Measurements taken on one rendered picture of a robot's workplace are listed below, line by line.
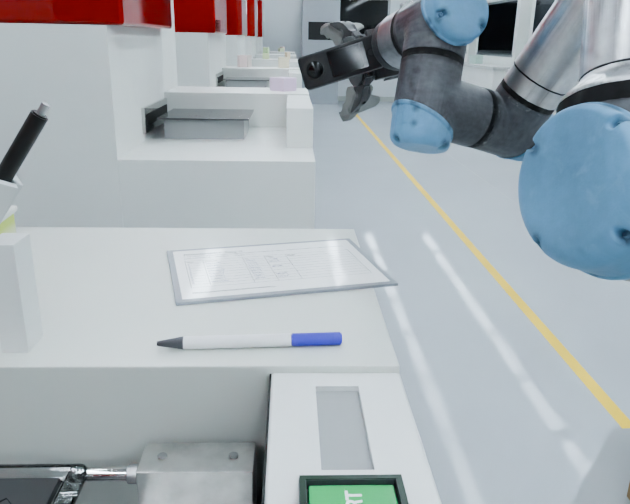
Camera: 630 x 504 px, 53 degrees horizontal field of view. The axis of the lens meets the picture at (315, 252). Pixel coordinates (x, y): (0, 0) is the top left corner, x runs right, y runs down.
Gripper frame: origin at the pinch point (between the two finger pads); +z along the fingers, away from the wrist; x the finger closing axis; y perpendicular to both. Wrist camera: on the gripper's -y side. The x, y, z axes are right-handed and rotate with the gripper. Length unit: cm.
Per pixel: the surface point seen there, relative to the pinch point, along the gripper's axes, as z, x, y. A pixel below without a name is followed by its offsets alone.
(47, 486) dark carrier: -51, -29, -51
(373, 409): -60, -29, -30
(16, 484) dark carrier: -50, -29, -53
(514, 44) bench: 562, 63, 522
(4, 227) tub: -32, -11, -50
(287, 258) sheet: -33.2, -21.8, -25.0
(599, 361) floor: 92, -117, 129
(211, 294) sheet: -40, -22, -35
